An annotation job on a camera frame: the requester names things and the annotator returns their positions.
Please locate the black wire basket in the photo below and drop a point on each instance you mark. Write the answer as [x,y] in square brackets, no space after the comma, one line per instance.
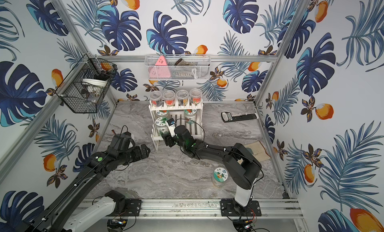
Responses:
[79,99]

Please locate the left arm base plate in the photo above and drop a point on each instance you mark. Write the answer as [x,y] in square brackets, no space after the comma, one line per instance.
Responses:
[123,206]

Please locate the pink triangular packet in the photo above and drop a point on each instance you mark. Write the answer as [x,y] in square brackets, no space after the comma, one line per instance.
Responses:
[160,70]

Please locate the white bowl in basket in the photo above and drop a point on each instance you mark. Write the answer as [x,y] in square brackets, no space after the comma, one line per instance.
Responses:
[93,83]

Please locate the clear seed container red label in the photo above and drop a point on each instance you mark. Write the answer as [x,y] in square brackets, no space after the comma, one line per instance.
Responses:
[196,96]

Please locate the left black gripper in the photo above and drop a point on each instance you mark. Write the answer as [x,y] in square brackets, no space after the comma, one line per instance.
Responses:
[140,151]

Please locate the jar with pineapple lid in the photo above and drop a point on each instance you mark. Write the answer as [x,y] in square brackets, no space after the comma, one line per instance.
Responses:
[219,177]

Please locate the clear seed container dark seeds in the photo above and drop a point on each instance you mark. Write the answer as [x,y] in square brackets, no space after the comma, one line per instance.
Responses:
[182,97]

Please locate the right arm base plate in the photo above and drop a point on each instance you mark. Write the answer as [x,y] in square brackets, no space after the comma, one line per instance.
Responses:
[230,208]

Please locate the white mesh wall basket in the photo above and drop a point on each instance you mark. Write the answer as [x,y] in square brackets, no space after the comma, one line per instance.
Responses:
[183,67]

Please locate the jar with tomato lid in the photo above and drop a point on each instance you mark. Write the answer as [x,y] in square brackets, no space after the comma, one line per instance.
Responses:
[163,113]

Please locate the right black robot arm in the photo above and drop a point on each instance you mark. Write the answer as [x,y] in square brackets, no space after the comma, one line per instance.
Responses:
[238,161]

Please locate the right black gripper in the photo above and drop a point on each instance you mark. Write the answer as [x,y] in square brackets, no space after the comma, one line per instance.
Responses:
[168,140]

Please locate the white slatted wooden shelf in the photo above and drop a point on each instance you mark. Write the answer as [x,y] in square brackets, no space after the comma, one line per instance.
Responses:
[177,113]

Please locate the jar with green tree lid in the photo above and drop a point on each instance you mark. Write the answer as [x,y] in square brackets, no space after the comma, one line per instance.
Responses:
[161,126]

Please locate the aluminium mounting rail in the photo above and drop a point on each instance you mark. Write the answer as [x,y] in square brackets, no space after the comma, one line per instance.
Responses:
[187,209]

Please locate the jar with strawberry lid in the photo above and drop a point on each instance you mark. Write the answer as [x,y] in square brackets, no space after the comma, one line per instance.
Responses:
[190,116]

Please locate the clear seed container front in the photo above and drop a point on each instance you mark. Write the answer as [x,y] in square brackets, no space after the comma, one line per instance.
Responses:
[169,98]

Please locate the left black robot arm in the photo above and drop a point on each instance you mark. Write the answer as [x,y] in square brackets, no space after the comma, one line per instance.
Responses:
[57,216]

